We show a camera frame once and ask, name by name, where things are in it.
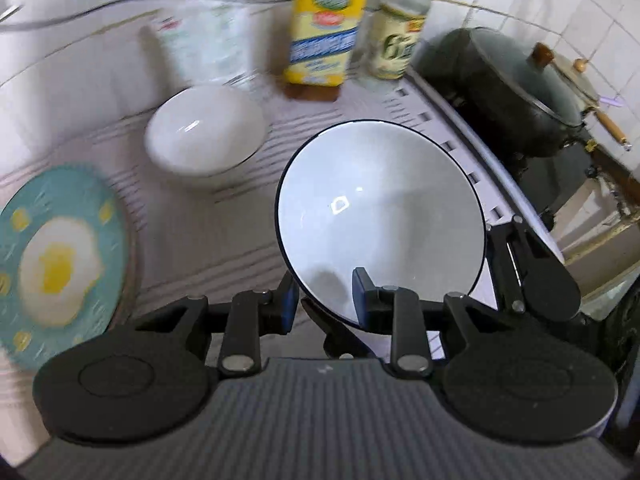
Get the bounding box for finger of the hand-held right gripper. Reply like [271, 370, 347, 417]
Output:
[486, 214, 533, 317]

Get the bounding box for gas stove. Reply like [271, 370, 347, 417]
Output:
[505, 130, 640, 261]

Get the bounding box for glass lid with wooden knob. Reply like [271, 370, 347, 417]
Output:
[470, 27, 586, 126]

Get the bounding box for large white dark-rimmed bowl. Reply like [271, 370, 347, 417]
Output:
[275, 119, 487, 331]

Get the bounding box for clear vinegar bottle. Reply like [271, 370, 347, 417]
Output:
[362, 0, 433, 81]

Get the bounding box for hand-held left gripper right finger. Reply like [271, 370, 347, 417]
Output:
[351, 267, 508, 381]

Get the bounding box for white ribbed bowl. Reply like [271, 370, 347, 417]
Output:
[144, 85, 267, 178]

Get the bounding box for pan with wooden handle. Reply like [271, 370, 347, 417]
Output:
[550, 52, 631, 150]

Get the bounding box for yellow label oil bottle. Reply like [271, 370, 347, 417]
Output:
[282, 0, 371, 101]

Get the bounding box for white plastic packet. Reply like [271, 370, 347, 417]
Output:
[150, 2, 251, 86]

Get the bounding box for blue fried egg print plate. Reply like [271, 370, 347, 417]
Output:
[0, 162, 132, 371]

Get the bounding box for dark wok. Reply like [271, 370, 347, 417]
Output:
[415, 27, 586, 158]

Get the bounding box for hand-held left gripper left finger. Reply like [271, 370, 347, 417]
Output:
[135, 271, 301, 378]

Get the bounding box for striped white tablecloth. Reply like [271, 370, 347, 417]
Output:
[0, 77, 566, 391]

